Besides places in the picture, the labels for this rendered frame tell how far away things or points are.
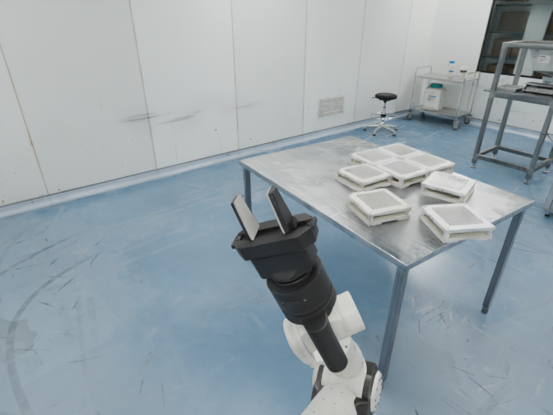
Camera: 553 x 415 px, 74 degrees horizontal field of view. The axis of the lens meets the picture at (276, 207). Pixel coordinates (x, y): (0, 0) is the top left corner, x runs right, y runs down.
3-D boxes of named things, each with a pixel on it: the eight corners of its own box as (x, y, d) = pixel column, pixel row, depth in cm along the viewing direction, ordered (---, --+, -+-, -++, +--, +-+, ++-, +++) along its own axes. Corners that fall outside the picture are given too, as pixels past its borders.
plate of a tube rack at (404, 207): (346, 197, 203) (346, 193, 202) (384, 190, 210) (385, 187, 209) (369, 217, 183) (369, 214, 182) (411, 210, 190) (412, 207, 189)
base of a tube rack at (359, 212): (345, 204, 206) (346, 201, 205) (383, 198, 213) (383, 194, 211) (368, 226, 185) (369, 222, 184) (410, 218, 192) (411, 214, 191)
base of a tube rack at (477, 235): (418, 217, 193) (419, 213, 192) (462, 214, 196) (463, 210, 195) (443, 243, 172) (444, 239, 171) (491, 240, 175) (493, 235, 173)
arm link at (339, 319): (332, 257, 60) (354, 305, 65) (272, 284, 61) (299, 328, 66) (355, 304, 50) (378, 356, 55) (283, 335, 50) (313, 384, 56)
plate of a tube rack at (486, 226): (420, 209, 191) (420, 205, 190) (464, 206, 194) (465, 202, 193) (445, 234, 169) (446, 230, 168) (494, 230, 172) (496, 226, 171)
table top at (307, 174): (239, 165, 269) (239, 160, 268) (350, 139, 323) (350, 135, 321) (405, 272, 159) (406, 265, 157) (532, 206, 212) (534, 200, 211)
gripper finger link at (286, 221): (271, 184, 49) (289, 221, 51) (264, 197, 46) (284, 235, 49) (281, 180, 48) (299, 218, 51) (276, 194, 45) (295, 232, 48)
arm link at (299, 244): (243, 217, 58) (275, 272, 63) (222, 259, 50) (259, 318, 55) (319, 200, 52) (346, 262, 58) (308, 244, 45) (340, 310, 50)
